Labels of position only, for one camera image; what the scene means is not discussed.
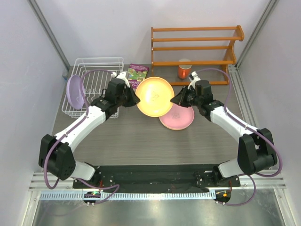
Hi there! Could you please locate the orange wooden shelf rack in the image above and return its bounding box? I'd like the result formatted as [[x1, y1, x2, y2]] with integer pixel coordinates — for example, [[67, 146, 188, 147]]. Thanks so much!
[[150, 25, 245, 76]]

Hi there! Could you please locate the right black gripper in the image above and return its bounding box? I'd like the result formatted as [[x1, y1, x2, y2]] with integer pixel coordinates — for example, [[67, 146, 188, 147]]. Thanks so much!
[[171, 85, 202, 108]]

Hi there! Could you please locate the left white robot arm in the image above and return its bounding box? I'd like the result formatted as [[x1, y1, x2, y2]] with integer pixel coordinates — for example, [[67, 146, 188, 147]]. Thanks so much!
[[39, 76, 140, 188]]

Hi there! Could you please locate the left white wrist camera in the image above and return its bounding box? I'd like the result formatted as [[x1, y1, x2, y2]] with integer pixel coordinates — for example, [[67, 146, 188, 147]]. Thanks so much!
[[111, 71, 130, 87]]

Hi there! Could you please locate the white wire dish rack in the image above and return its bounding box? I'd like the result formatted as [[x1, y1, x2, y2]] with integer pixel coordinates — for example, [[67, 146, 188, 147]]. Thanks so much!
[[62, 57, 124, 118]]

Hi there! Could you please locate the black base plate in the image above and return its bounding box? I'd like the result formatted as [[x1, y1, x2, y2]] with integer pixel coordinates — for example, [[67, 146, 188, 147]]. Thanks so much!
[[72, 162, 242, 193]]

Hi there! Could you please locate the pink plate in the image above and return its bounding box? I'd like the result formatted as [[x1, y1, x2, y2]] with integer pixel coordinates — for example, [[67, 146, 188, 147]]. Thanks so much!
[[159, 104, 195, 124]]

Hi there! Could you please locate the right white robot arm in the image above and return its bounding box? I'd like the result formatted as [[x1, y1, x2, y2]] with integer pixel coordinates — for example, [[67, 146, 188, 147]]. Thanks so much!
[[171, 80, 278, 186]]

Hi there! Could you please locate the purple paperback book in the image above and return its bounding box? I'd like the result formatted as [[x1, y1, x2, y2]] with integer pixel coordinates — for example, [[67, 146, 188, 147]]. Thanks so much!
[[127, 64, 149, 90]]

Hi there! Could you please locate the yellow plate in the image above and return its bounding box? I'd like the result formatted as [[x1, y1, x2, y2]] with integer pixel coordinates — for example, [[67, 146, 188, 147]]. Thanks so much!
[[160, 121, 190, 130], [135, 77, 174, 117]]

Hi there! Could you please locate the white slotted cable duct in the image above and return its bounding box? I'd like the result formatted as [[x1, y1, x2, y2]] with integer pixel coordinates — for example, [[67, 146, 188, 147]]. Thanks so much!
[[40, 189, 216, 201]]

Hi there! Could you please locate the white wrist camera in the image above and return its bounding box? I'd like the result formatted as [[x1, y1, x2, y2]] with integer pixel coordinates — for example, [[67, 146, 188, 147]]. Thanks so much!
[[111, 71, 130, 87], [188, 71, 201, 89]]

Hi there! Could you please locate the lilac plate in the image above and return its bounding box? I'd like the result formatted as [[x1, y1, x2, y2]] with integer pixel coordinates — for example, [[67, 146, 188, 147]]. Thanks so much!
[[66, 75, 84, 110]]

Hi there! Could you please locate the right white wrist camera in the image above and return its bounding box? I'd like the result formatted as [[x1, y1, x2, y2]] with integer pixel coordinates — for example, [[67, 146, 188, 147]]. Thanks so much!
[[188, 71, 201, 89]]

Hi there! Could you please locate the orange mug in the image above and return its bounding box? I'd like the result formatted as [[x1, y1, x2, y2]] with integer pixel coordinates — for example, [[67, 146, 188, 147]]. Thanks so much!
[[178, 65, 192, 79]]

